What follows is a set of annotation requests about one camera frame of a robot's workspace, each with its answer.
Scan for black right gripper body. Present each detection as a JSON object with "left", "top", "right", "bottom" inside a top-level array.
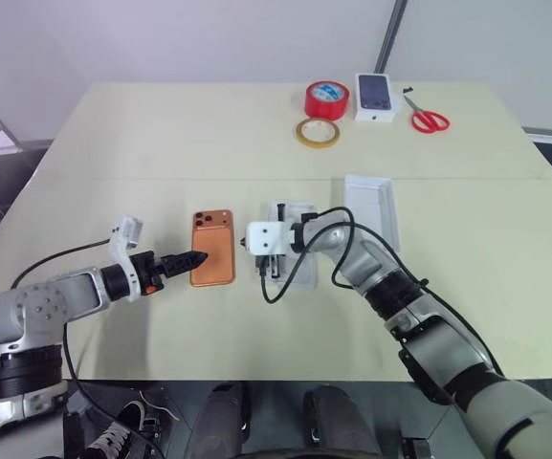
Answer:
[{"left": 240, "top": 234, "right": 287, "bottom": 269}]

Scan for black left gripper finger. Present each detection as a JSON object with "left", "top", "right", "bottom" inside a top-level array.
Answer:
[
  {"left": 162, "top": 259, "right": 206, "bottom": 279},
  {"left": 161, "top": 251, "right": 209, "bottom": 270}
]

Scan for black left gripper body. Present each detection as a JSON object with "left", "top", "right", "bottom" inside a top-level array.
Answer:
[{"left": 129, "top": 250, "right": 167, "bottom": 296}]

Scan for orange smartphone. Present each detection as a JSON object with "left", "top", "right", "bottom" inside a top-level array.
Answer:
[{"left": 189, "top": 208, "right": 236, "bottom": 289}]

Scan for white phone box lid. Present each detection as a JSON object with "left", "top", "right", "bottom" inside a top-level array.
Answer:
[{"left": 342, "top": 173, "right": 403, "bottom": 255}]

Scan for white printed phone box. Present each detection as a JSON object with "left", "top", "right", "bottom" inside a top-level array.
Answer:
[{"left": 352, "top": 72, "right": 397, "bottom": 124}]

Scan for clear yellowish tape roll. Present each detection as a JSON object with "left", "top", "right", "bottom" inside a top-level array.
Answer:
[{"left": 295, "top": 117, "right": 342, "bottom": 150}]

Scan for red tape roll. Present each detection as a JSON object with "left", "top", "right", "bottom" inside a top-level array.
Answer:
[{"left": 303, "top": 80, "right": 349, "bottom": 120}]

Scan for dark rounded shape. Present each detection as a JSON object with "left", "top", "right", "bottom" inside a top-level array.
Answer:
[
  {"left": 300, "top": 383, "right": 383, "bottom": 456},
  {"left": 197, "top": 381, "right": 254, "bottom": 456}
]

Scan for black and white sneaker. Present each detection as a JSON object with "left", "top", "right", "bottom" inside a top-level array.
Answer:
[{"left": 82, "top": 387, "right": 182, "bottom": 459}]

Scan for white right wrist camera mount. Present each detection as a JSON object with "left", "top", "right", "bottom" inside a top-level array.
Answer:
[{"left": 247, "top": 220, "right": 297, "bottom": 256}]

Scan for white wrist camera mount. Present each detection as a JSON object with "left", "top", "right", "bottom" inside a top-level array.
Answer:
[
  {"left": 247, "top": 220, "right": 297, "bottom": 256},
  {"left": 106, "top": 215, "right": 145, "bottom": 303}
]

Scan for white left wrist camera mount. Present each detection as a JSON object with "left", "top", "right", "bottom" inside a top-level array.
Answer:
[{"left": 106, "top": 215, "right": 145, "bottom": 303}]

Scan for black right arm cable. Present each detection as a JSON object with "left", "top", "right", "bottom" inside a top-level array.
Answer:
[{"left": 257, "top": 206, "right": 505, "bottom": 380}]

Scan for red handled scissors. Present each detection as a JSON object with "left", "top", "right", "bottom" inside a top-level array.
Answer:
[{"left": 402, "top": 92, "right": 452, "bottom": 135}]

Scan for grey metal post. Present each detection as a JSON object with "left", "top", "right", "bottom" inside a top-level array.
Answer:
[{"left": 372, "top": 0, "right": 409, "bottom": 74}]

